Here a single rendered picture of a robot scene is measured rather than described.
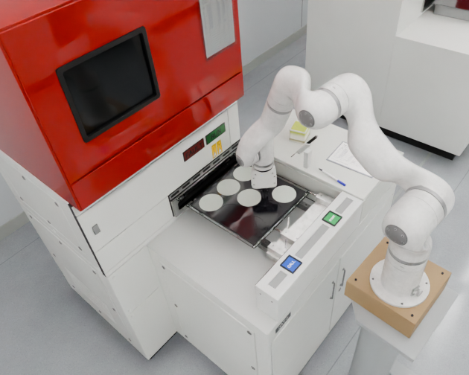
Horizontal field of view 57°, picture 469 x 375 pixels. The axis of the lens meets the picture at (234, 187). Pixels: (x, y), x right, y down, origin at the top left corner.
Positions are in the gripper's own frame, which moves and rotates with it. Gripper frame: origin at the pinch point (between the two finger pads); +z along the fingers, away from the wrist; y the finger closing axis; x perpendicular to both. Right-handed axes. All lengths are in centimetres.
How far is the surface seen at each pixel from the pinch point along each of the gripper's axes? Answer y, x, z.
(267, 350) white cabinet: -4, -57, 22
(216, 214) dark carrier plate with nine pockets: -20.3, -8.2, 2.0
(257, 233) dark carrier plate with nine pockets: -4.5, -19.5, 2.1
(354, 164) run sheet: 38.5, 7.4, -4.8
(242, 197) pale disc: -9.3, 0.2, 2.0
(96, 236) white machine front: -62, -27, -12
